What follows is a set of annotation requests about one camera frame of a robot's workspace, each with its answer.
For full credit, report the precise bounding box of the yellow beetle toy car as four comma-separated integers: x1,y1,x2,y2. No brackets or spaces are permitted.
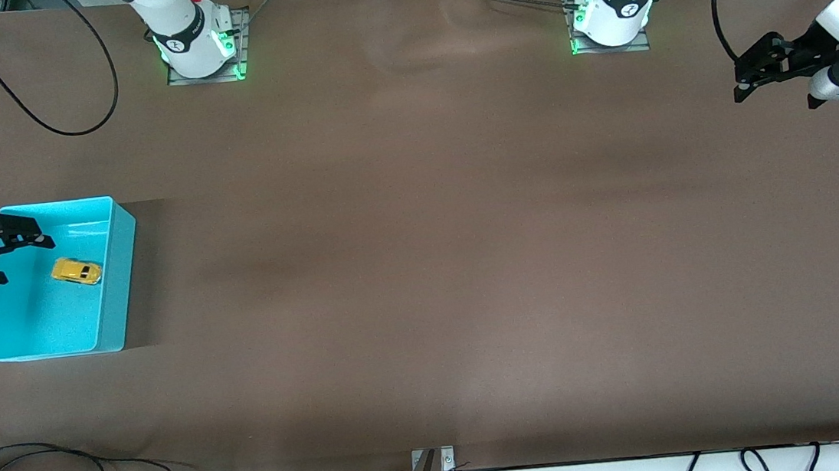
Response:
49,253,104,289

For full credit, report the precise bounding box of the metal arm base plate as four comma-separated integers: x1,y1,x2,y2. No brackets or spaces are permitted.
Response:
161,6,255,87
561,0,653,59

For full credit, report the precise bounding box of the metal table bracket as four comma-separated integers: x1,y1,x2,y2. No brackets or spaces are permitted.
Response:
409,444,457,471

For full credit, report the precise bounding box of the thin grey cable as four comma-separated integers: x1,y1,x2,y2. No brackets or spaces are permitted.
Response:
240,0,281,28

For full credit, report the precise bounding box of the long black looping cable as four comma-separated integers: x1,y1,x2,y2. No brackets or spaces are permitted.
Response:
0,0,124,143

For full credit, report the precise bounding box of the turquoise plastic bin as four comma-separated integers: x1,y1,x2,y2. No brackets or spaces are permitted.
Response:
0,194,149,364

